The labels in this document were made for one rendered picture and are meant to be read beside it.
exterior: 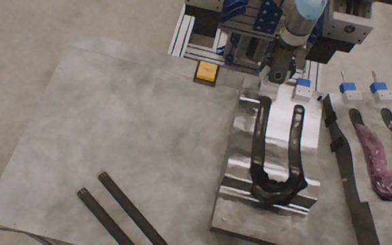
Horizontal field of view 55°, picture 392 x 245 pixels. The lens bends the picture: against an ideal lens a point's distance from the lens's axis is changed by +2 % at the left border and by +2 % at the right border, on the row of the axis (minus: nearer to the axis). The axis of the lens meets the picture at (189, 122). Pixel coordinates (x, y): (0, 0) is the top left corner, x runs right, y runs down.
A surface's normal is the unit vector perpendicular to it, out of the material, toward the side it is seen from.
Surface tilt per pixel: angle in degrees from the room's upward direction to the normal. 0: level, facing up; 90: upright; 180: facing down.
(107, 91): 0
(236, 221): 0
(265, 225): 0
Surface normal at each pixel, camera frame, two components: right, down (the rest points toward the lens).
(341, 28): -0.23, 0.86
